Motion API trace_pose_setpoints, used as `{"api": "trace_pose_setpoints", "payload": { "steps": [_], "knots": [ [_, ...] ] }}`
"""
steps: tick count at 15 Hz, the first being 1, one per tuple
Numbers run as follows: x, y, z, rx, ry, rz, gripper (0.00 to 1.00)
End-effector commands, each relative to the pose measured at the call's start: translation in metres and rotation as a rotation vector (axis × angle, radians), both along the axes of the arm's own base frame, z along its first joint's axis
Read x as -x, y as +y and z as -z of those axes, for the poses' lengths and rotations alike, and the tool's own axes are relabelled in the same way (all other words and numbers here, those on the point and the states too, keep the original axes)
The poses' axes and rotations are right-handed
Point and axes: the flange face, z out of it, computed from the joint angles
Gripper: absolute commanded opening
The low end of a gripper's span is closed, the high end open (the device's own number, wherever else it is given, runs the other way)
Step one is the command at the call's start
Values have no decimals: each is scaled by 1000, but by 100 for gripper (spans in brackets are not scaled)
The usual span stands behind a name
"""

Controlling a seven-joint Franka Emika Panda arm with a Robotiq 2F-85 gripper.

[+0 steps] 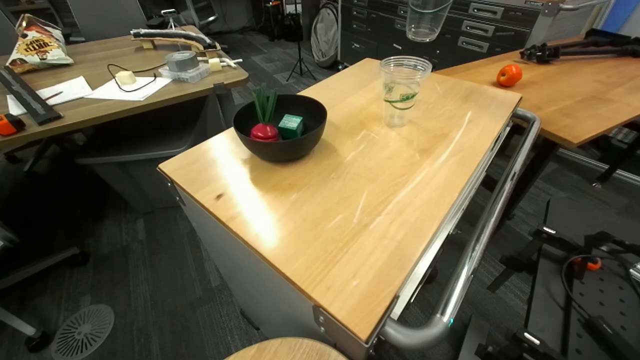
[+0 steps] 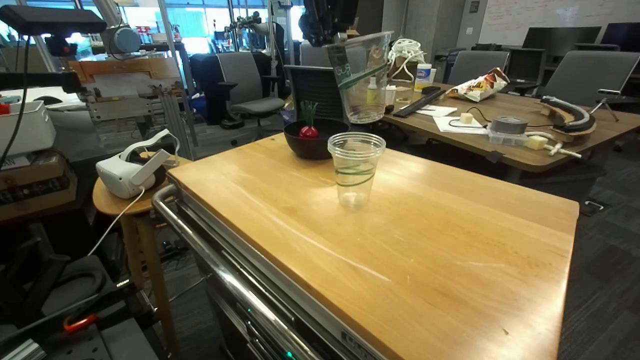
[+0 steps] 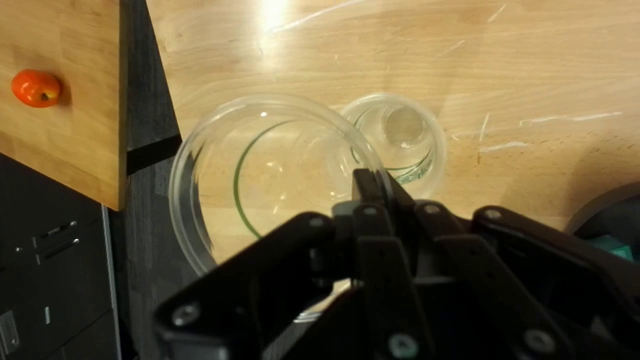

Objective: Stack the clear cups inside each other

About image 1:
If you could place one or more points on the round wooden stool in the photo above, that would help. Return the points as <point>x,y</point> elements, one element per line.
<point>286,351</point>

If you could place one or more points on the brown office desk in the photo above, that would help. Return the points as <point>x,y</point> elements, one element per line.
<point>101,113</point>

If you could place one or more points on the orange clamp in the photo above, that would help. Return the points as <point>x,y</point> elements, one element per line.
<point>593,264</point>

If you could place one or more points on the white plug adapter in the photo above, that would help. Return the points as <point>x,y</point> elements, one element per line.
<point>214,64</point>

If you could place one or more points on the green cube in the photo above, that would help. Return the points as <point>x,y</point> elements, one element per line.
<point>290,124</point>

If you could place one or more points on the white paper sheet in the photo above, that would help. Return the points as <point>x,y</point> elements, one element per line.
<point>66,91</point>
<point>107,92</point>

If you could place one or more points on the small orange object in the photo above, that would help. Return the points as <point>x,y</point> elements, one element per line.
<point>8,126</point>

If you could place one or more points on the black bowl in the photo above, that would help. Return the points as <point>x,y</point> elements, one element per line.
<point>286,150</point>

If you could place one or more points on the gray tape roll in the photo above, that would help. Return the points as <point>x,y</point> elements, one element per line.
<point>182,63</point>

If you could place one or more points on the black drawer cabinet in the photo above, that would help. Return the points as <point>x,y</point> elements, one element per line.
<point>373,33</point>

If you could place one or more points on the red toy radish green leaves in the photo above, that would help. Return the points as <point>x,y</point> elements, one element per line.
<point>264,133</point>

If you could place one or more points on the orange toy fruit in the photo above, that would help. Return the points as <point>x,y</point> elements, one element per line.
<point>508,75</point>

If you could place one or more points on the chips bag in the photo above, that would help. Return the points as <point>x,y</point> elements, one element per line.
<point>36,48</point>

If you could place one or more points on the gray cart with wooden top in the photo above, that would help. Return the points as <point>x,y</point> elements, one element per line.
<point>232,266</point>

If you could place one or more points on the curved black white headband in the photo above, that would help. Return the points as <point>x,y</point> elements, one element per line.
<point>161,30</point>

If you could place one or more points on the small cream roll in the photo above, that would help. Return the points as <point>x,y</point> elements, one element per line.
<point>126,77</point>

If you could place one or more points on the black perforated breadboard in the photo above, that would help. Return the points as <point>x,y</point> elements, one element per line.
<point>613,301</point>

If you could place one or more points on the gray plastic bin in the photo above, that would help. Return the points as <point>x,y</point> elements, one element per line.
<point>567,20</point>

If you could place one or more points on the light wooden table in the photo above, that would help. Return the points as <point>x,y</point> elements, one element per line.
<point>587,106</point>

